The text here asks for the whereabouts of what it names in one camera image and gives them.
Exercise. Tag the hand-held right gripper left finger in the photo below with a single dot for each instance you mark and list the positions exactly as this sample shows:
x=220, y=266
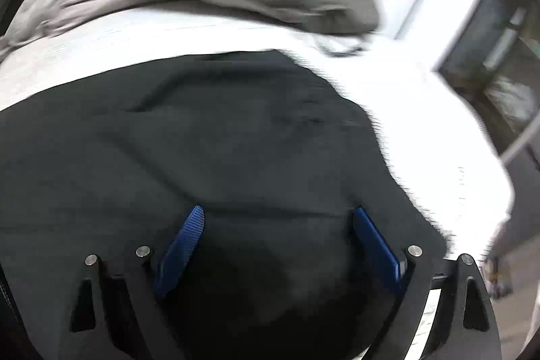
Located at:
x=181, y=250

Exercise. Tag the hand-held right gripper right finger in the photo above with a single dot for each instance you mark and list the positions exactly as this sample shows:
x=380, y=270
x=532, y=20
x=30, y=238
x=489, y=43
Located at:
x=375, y=246

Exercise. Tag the black pants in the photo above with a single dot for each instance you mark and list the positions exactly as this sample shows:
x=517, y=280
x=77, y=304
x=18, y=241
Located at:
x=211, y=140

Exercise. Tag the bed with honeycomb patterned sheet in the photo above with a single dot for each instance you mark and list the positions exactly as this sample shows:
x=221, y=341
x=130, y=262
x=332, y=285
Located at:
x=422, y=124

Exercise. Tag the dark glass cabinet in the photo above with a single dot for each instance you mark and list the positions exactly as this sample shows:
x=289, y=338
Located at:
x=498, y=69

